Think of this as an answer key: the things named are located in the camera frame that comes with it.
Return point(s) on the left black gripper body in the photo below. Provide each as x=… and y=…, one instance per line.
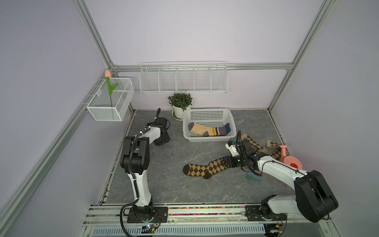
x=163, y=139

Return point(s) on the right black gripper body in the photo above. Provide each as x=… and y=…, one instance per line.
x=237, y=161

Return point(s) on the striped beige purple sock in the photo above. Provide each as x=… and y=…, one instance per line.
x=218, y=131
x=202, y=130

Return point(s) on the white plastic perforated basket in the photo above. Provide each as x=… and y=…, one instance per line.
x=210, y=118

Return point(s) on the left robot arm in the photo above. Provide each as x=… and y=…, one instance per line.
x=135, y=160

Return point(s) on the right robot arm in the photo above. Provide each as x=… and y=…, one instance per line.
x=313, y=198

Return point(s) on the tan argyle sock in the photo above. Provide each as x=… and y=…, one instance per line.
x=254, y=142
x=276, y=154

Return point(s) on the potted green plant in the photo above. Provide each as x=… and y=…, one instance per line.
x=180, y=103

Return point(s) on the pink watering can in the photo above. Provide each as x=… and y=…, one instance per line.
x=289, y=160

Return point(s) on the pink artificial tulip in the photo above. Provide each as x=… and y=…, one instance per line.
x=111, y=87

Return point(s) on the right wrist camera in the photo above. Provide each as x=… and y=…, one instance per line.
x=231, y=146

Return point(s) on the white wire wall shelf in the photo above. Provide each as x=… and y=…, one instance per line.
x=184, y=77

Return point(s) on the white mesh wall box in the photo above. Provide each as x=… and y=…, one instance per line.
x=99, y=105

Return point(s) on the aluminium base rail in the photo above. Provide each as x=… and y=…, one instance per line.
x=192, y=214

